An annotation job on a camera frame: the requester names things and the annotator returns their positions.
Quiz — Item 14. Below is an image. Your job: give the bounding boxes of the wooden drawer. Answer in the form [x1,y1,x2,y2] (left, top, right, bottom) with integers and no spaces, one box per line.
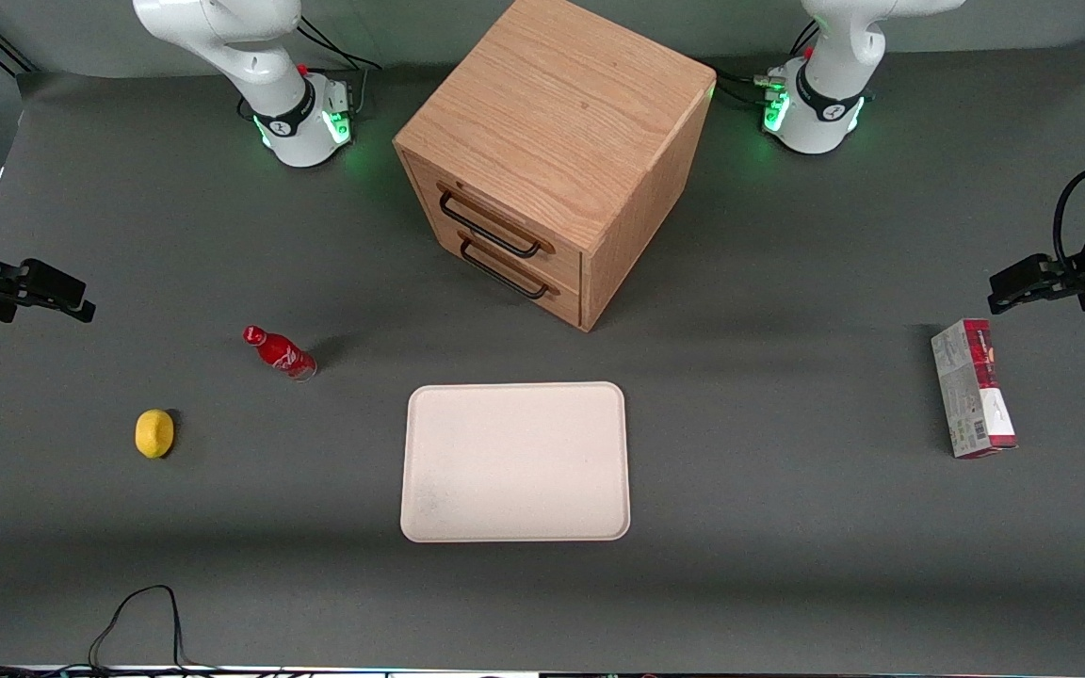
[429,221,584,326]
[403,151,584,283]

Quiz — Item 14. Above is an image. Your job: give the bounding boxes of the black metal drawer handle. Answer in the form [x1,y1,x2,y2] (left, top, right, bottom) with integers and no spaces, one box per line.
[438,191,542,260]
[460,239,550,301]

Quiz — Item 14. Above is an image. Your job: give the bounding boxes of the wooden drawer cabinet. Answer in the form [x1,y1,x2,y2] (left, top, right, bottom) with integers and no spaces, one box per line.
[393,0,717,333]

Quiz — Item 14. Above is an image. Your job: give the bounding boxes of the red and grey carton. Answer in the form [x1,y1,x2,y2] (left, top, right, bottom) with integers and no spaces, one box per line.
[931,318,1018,460]

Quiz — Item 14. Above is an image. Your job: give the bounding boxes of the yellow lemon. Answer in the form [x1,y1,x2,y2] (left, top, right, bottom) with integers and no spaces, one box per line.
[135,409,175,460]

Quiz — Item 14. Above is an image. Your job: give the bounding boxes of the red soda bottle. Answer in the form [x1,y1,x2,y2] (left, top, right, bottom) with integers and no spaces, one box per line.
[242,325,318,381]

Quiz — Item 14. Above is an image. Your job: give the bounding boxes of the cream rectangular tray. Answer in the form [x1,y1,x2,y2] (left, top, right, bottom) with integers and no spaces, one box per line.
[400,381,631,543]

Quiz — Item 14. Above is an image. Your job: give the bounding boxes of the black frame strut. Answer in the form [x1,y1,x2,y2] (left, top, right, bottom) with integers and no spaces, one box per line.
[0,19,35,75]

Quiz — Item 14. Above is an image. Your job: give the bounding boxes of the black looped table cable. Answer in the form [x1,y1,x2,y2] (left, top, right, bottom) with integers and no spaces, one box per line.
[89,585,188,671]

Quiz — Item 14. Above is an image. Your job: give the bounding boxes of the black left base cables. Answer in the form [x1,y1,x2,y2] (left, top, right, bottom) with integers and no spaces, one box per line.
[712,19,821,106]

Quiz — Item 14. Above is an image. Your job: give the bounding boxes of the black base cables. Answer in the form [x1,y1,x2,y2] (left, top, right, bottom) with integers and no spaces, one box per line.
[712,19,821,106]
[293,14,383,74]

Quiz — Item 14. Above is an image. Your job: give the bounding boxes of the black right base cables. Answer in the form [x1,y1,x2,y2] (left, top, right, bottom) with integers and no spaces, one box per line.
[293,14,383,74]

